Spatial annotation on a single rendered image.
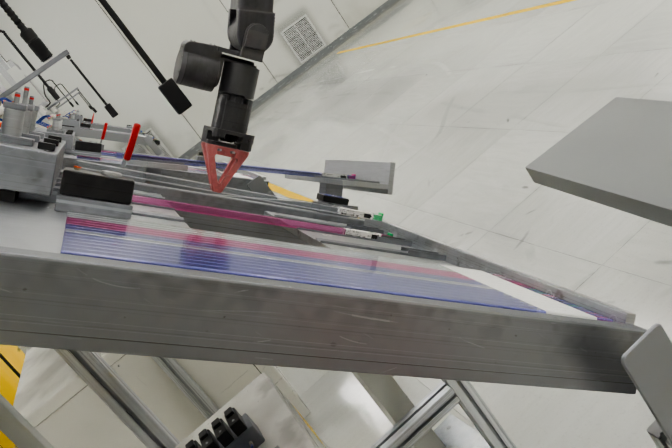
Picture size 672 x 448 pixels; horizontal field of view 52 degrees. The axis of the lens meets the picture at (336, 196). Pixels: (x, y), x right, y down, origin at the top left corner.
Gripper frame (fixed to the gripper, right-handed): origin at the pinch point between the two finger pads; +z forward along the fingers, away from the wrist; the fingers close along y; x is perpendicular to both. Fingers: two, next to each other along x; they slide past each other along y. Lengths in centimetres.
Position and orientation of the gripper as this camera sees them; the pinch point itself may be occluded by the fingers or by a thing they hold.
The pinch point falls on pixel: (217, 186)
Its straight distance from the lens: 112.0
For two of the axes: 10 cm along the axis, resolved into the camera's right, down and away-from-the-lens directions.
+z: -2.1, 9.7, 0.6
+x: 9.2, 1.8, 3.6
